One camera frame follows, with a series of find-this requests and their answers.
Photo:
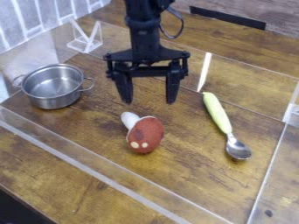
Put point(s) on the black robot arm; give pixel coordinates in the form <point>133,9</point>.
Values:
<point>142,10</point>

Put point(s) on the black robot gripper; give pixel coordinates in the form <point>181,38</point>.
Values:
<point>145,51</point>

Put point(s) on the red plush mushroom toy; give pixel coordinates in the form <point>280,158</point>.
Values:
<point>145,132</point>

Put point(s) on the small silver pot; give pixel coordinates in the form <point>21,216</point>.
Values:
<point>53,86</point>

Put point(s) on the black strip on wall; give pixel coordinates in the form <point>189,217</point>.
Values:
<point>248,22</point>

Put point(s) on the clear acrylic right barrier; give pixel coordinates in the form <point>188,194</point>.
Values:
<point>276,205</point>

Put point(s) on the clear acrylic triangular stand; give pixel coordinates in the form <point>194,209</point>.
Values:
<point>85,43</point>

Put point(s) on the spoon with green handle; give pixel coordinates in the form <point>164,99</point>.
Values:
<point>234,148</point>

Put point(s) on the clear acrylic front barrier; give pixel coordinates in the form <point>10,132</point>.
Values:
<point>142,190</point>

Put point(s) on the clear acrylic barrier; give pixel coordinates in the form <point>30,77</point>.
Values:
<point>142,190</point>
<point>276,205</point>

